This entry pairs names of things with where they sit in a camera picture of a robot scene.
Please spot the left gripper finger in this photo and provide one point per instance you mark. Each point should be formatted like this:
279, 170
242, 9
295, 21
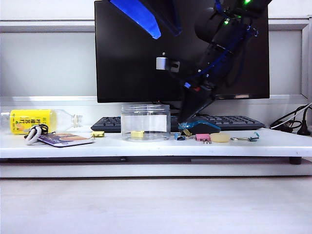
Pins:
143, 19
168, 14

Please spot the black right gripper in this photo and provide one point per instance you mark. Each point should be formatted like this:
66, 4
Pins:
195, 80

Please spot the yellow binder clip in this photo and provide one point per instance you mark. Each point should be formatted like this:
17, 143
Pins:
186, 132
98, 134

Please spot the yellow eraser block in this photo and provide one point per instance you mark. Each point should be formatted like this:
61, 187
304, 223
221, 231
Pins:
137, 134

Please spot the black blue right robot arm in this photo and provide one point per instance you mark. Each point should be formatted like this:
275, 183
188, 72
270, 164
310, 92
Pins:
219, 26

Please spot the black blue computer mouse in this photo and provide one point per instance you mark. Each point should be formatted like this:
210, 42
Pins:
207, 128

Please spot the pink binder clip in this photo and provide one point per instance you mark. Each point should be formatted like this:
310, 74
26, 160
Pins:
202, 137

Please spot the blue binder clip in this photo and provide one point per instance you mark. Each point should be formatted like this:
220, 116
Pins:
180, 138

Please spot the black computer monitor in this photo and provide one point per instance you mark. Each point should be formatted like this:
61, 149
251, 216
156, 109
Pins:
122, 61

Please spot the clear plastic jar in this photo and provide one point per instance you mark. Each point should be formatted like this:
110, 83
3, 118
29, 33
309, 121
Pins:
146, 122

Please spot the white raised desk board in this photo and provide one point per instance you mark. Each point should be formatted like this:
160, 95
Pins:
146, 148

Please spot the teal binder clip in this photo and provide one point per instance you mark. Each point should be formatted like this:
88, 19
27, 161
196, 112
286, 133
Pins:
254, 138

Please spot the black keyboard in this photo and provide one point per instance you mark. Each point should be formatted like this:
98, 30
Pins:
109, 124

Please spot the black power plug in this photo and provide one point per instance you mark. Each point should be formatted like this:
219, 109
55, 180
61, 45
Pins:
304, 126

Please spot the purple orange card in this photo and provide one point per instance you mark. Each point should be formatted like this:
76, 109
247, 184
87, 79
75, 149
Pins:
68, 140

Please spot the plastic bottle yellow label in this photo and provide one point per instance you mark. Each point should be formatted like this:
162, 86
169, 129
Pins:
29, 119

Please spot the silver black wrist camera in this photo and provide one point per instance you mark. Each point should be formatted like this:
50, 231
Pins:
161, 63

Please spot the grey aluminium partition frame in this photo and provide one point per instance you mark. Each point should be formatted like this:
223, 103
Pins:
48, 26

